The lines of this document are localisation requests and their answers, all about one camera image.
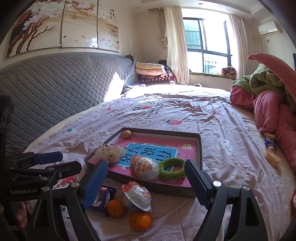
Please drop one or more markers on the small beige ball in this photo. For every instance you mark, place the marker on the small beige ball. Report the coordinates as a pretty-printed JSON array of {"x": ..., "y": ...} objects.
[{"x": 126, "y": 134}]

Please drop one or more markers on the dark cardboard box tray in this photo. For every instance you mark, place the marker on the dark cardboard box tray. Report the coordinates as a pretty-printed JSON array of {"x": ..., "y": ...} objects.
[{"x": 161, "y": 185}]

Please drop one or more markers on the stack of folded blankets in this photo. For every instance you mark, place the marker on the stack of folded blankets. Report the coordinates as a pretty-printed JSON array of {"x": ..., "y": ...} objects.
[{"x": 148, "y": 68}]

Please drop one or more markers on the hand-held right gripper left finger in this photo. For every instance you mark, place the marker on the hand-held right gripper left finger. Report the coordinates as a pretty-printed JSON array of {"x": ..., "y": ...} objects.
[{"x": 94, "y": 185}]

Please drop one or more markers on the strawberry printed bedsheet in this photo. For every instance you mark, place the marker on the strawberry printed bedsheet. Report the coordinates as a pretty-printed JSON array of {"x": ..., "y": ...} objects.
[{"x": 231, "y": 185}]

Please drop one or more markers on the person's left hand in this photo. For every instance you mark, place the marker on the person's left hand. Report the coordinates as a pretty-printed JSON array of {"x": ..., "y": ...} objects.
[{"x": 23, "y": 210}]

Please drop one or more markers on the dark blue snack packet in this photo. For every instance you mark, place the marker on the dark blue snack packet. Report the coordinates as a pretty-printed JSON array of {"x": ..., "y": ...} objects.
[{"x": 103, "y": 197}]

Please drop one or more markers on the red and white scrunchie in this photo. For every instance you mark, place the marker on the red and white scrunchie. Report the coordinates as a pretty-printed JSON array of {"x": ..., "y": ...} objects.
[{"x": 293, "y": 199}]

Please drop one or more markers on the green blanket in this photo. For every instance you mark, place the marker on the green blanket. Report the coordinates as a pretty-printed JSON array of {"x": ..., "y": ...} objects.
[{"x": 266, "y": 81}]

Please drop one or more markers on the pink book with blue label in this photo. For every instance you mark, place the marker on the pink book with blue label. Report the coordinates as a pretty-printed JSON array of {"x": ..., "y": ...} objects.
[{"x": 180, "y": 150}]

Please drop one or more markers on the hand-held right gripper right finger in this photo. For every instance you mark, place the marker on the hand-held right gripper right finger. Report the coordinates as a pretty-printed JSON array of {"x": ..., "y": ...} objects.
[{"x": 196, "y": 183}]

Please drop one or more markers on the patterned cushion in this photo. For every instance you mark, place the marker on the patterned cushion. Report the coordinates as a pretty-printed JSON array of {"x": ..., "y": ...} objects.
[{"x": 229, "y": 71}]

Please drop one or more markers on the small blue snack packet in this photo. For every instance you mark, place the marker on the small blue snack packet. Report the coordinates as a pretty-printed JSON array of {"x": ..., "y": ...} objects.
[{"x": 270, "y": 142}]

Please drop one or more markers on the white air conditioner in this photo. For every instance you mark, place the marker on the white air conditioner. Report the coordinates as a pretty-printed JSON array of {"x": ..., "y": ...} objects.
[{"x": 268, "y": 27}]

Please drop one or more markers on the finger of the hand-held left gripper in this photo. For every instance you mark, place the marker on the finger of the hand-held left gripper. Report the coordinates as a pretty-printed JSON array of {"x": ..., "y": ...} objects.
[
  {"x": 69, "y": 168},
  {"x": 48, "y": 157}
]

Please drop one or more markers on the black monitor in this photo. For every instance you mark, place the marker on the black monitor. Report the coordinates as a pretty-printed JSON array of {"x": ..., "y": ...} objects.
[{"x": 294, "y": 57}]

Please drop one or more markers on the pink blanket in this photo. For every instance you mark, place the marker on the pink blanket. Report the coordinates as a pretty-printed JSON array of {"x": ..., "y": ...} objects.
[{"x": 268, "y": 106}]

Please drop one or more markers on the red toy egg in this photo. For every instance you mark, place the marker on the red toy egg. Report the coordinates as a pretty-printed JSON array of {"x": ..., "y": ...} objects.
[{"x": 143, "y": 168}]

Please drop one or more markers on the cream curtain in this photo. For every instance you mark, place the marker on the cream curtain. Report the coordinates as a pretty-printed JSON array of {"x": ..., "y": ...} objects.
[
  {"x": 175, "y": 46},
  {"x": 237, "y": 41}
]

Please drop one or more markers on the orange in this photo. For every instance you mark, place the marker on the orange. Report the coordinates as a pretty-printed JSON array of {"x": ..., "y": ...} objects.
[
  {"x": 140, "y": 221},
  {"x": 115, "y": 208}
]

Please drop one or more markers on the dark framed window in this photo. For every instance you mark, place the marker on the dark framed window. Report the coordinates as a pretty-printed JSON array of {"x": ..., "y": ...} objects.
[{"x": 193, "y": 34}]

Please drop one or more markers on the floral wall painting panels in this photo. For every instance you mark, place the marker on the floral wall painting panels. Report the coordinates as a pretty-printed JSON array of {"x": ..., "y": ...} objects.
[{"x": 69, "y": 23}]

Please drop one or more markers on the large yellow biscuit packet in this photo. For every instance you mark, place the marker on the large yellow biscuit packet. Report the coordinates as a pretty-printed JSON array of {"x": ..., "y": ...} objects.
[{"x": 271, "y": 157}]

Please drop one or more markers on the blue toy egg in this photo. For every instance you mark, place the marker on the blue toy egg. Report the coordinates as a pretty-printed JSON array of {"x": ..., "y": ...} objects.
[{"x": 136, "y": 194}]

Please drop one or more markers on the grey quilted headboard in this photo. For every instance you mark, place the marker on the grey quilted headboard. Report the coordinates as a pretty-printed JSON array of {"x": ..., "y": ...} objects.
[{"x": 57, "y": 81}]

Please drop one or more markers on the small yellow biscuit packet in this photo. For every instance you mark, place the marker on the small yellow biscuit packet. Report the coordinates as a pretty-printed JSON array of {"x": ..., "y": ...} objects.
[{"x": 269, "y": 135}]

